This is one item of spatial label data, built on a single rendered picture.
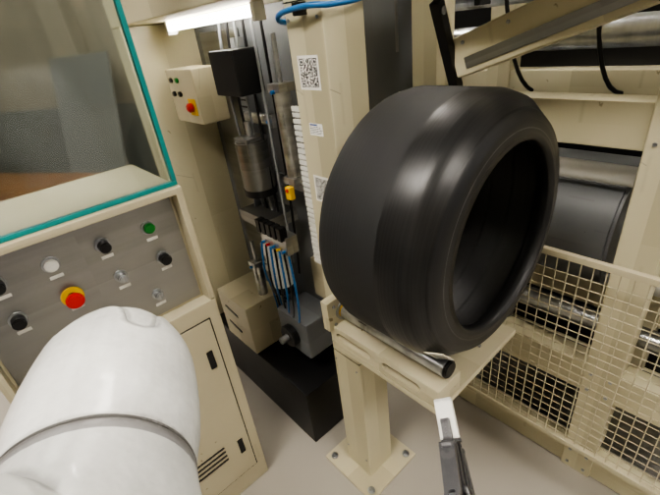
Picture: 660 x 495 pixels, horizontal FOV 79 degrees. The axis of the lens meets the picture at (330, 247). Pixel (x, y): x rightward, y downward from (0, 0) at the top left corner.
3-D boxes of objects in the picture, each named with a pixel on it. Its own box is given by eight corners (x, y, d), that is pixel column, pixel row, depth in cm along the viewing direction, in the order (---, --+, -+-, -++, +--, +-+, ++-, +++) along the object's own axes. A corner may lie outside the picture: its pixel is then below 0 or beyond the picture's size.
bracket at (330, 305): (323, 328, 115) (319, 301, 110) (411, 268, 137) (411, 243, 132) (331, 333, 113) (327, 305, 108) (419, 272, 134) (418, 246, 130)
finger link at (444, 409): (442, 443, 68) (440, 442, 67) (434, 401, 72) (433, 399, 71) (460, 440, 66) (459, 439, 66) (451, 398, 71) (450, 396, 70)
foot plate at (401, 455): (325, 457, 172) (324, 454, 171) (368, 417, 186) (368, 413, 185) (371, 503, 153) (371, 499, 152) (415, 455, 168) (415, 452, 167)
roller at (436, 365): (335, 316, 113) (339, 301, 112) (346, 314, 116) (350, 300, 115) (442, 381, 89) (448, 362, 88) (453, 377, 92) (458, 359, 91)
